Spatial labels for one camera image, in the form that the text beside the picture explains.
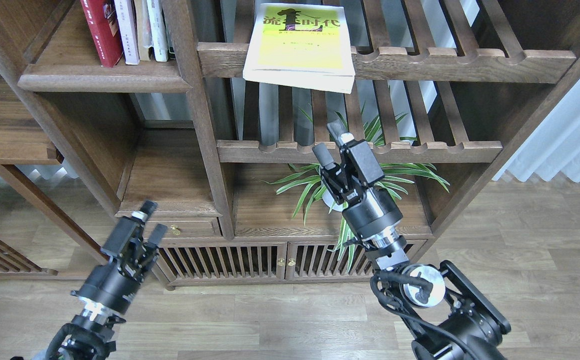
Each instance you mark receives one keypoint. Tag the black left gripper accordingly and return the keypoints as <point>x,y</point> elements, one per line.
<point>110,289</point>

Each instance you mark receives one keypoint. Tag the dark wooden bookshelf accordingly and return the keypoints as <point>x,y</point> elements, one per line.
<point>460,94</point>

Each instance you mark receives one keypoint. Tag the upright beige book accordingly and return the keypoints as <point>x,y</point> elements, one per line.
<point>144,33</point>

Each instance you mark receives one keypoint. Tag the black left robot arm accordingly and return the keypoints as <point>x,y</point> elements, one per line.
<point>85,337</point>

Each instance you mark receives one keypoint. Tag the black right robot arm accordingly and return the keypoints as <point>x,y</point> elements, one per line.
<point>449,318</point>

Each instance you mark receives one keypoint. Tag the brass drawer knob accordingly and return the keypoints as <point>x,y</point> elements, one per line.
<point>175,230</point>

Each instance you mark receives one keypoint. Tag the upright dark green book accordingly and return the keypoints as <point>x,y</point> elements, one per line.
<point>171,50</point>

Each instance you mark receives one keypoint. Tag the yellow green cover book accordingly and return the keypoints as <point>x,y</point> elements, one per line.
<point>301,46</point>

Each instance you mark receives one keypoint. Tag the white plant pot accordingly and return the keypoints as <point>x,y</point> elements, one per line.
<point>331,203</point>

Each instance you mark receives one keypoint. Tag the red cover book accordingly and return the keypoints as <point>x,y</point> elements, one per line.
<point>105,31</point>

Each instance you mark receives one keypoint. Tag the upright white book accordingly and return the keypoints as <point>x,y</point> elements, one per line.
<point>157,26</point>

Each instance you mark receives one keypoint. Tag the green spider plant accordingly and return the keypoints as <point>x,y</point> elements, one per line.
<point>313,187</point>

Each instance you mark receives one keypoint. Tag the white lavender cover book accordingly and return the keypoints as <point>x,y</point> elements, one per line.
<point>128,32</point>

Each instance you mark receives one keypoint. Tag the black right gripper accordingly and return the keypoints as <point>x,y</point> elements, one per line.
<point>371,213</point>

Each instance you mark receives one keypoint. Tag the white pleated curtain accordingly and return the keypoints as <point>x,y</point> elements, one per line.
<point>553,148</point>

